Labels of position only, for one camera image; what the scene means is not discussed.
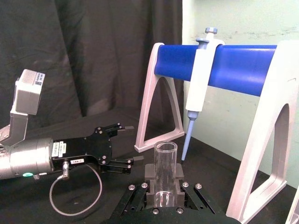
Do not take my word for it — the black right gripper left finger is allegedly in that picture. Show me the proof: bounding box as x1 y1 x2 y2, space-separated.
114 163 162 217

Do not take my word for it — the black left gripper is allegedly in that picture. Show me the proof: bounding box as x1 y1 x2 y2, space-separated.
51 123 144 175

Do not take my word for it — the clear glass tube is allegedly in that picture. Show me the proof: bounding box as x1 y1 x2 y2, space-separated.
153 140 178 208

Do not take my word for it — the black hanging curtain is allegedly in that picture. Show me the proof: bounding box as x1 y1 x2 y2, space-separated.
0 0 184 131

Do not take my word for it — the white plastic stand piece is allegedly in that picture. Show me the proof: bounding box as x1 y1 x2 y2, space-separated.
285 186 299 224

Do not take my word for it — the thin grey gripper cable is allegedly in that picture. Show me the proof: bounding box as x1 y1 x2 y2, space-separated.
49 161 103 216

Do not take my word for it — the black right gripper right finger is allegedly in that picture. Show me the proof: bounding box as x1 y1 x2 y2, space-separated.
174 163 217 214

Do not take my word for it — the white and blue pipette stand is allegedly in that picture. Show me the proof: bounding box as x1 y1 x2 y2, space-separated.
134 40 299 224

